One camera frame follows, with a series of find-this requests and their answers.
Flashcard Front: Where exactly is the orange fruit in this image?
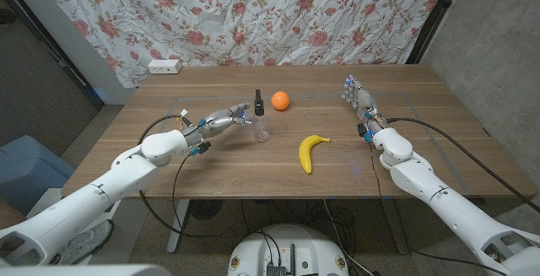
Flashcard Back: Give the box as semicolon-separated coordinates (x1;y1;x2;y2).
271;90;291;111

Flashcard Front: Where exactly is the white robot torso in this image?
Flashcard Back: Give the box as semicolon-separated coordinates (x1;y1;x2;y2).
227;224;350;276

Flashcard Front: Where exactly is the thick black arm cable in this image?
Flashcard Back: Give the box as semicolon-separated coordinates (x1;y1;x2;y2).
386;116;540;214
137;114;231;246

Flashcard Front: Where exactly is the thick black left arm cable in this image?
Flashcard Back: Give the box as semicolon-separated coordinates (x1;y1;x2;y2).
137;114;231;246

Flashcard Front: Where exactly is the white slanted panel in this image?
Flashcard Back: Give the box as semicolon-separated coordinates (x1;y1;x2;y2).
3;0;136;106

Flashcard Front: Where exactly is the white floor cable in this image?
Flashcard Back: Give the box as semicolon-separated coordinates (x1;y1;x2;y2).
322;198;375;276

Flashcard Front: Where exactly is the floral backdrop cloth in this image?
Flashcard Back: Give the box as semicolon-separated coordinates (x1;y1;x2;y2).
31;0;452;88

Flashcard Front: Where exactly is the black round table foot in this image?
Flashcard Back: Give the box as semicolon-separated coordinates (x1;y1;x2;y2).
187;198;224;221

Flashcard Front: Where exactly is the yellow toy banana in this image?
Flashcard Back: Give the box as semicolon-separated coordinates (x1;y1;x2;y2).
298;134;332;176

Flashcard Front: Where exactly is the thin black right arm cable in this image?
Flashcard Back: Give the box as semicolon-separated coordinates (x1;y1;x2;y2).
369;139;510;276

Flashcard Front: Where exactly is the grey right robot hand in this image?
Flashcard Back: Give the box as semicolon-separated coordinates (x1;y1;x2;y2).
341;73;387;132

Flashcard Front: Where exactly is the grey table leg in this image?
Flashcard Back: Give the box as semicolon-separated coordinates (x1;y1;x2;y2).
381;198;410;255

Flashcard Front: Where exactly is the white table leg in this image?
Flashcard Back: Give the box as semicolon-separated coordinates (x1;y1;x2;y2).
166;198;191;255

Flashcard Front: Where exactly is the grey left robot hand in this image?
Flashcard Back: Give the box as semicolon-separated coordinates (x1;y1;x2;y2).
196;101;254;141

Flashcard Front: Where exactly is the white sneaker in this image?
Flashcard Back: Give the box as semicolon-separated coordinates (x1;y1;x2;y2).
50;219;115;266

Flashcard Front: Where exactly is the blue bin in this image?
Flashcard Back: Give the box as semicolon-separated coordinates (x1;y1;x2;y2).
0;135;76;216

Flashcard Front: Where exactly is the clear spray bottle black nozzle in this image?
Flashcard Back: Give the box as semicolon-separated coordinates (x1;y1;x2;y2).
252;89;271;143

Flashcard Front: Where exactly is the black slanted bar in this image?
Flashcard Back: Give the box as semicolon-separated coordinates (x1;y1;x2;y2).
0;0;105;111

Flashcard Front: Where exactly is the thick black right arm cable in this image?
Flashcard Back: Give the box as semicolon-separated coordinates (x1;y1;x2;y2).
386;116;540;214

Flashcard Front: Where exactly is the white power strip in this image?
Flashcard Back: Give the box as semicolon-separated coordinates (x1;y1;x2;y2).
147;58;183;75

